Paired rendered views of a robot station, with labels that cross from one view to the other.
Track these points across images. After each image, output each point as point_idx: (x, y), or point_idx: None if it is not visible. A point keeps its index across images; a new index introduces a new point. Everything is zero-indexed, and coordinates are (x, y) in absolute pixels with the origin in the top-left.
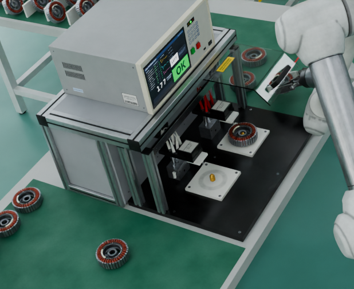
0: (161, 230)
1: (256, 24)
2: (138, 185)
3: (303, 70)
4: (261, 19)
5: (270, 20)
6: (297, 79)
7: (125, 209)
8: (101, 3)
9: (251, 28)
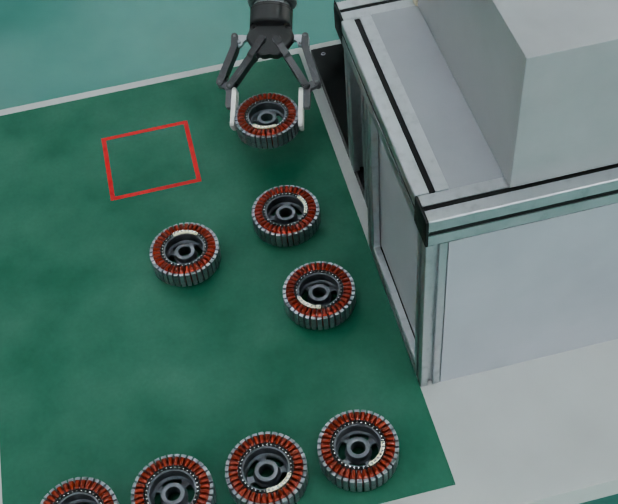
0: None
1: (26, 361)
2: None
3: (271, 13)
4: None
5: None
6: (282, 40)
7: None
8: None
9: (50, 359)
